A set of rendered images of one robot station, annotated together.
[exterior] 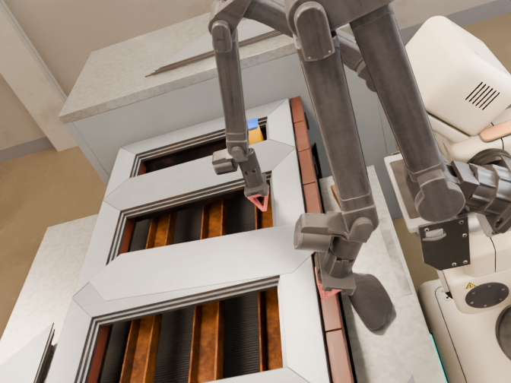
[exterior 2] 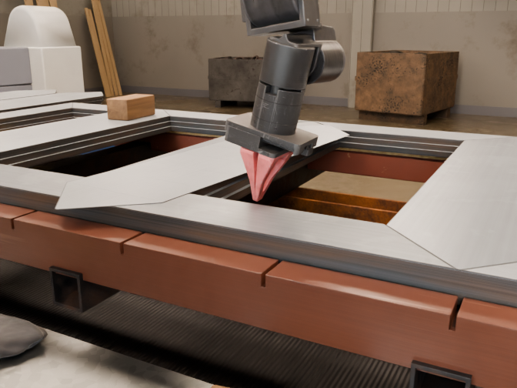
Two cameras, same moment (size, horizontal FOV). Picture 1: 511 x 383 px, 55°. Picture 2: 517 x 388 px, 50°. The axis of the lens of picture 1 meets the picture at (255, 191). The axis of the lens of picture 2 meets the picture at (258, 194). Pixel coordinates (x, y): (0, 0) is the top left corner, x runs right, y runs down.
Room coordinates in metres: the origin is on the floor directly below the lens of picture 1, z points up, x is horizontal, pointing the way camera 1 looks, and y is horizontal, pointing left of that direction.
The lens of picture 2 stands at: (1.30, -0.68, 1.06)
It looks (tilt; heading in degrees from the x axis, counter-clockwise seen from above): 16 degrees down; 104
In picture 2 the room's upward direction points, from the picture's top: straight up
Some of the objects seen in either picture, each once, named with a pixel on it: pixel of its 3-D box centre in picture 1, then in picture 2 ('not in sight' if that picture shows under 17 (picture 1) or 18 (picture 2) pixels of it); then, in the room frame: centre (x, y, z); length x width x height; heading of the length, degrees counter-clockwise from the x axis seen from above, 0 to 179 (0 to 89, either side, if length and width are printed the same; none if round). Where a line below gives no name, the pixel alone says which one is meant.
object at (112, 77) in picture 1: (211, 41); not in sight; (2.07, -0.08, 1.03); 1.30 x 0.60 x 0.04; 76
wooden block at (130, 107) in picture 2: not in sight; (131, 106); (0.66, 0.60, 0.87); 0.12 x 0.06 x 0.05; 81
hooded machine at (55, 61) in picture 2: not in sight; (42, 71); (-2.38, 4.62, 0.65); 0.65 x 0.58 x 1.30; 165
